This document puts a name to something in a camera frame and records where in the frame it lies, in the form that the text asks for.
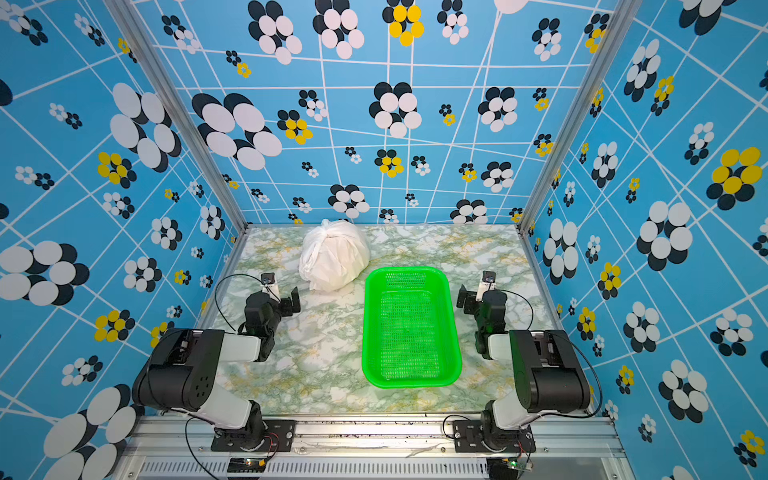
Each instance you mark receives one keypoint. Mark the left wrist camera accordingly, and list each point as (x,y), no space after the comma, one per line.
(269,285)

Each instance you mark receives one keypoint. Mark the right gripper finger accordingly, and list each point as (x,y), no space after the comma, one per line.
(466,299)
(496,299)

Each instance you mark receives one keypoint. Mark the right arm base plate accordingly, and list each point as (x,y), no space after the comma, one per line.
(473,436)

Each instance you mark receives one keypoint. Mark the green plastic basket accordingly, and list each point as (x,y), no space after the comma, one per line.
(410,338)

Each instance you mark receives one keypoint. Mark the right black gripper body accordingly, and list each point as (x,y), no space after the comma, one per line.
(470,300)

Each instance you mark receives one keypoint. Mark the circuit board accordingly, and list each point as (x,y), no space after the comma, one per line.
(246,466)
(506,469)

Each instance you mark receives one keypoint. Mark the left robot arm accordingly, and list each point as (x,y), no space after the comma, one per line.
(180,376)

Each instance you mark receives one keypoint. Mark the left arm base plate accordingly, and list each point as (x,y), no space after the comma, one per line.
(264,436)

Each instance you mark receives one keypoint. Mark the white plastic bag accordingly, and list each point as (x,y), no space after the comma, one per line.
(333,255)

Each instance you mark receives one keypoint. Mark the right aluminium corner post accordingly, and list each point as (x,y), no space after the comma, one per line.
(619,25)

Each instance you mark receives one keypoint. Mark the aluminium corner post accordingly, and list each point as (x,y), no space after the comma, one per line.
(128,22)
(619,25)

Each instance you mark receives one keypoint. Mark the left circuit board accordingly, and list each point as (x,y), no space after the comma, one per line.
(246,466)

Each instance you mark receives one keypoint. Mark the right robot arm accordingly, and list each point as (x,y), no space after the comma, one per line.
(548,377)

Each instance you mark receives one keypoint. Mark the left aluminium corner post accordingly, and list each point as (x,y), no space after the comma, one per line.
(128,22)

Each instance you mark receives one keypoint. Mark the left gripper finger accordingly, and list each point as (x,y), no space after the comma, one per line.
(292,304)
(260,299)

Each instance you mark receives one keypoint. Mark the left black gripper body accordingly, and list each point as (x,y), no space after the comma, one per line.
(287,303)

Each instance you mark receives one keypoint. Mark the right circuit board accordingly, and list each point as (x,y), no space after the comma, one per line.
(506,469)

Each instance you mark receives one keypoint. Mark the aluminium front rail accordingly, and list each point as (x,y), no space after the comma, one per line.
(393,446)

